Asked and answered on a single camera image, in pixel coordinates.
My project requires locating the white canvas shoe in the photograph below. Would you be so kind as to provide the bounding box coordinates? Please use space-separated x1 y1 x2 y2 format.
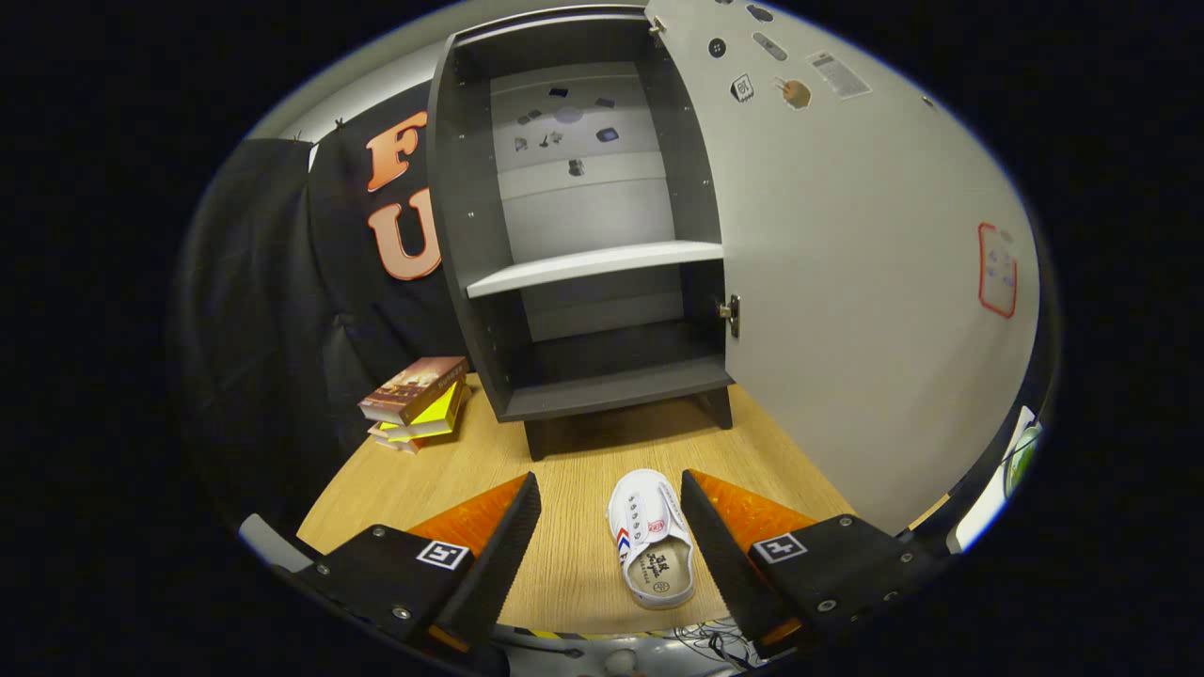
607 468 697 610

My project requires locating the pale cover book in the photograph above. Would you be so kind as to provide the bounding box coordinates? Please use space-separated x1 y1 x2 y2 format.
369 418 460 454

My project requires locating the grey flat object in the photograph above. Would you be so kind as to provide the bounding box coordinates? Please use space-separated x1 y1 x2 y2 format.
237 512 316 575

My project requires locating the white flat object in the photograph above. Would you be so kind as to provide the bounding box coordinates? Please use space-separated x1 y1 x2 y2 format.
945 404 1045 556

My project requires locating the tangle of thin cables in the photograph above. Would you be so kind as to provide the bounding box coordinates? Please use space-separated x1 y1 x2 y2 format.
673 621 753 669

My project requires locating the brown cover book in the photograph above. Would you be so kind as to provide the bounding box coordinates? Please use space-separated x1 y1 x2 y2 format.
358 355 469 426

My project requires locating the black backdrop cloth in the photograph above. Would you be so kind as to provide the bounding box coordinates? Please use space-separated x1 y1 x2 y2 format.
179 80 481 527

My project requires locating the white cabinet shelf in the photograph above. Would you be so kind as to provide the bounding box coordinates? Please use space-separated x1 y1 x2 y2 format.
466 240 725 300

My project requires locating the yellow cover book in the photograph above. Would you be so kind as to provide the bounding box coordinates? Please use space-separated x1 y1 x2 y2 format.
376 381 467 441

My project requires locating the beige shoe cabinet door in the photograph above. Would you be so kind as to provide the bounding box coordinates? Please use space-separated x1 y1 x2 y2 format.
644 0 1045 537

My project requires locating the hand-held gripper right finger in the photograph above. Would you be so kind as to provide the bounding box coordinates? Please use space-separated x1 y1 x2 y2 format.
680 470 932 650

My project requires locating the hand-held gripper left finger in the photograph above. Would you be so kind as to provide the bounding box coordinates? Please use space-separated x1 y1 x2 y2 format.
292 472 543 654

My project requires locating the dark grey shoe cabinet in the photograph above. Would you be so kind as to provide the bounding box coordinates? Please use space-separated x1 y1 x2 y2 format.
426 5 739 462

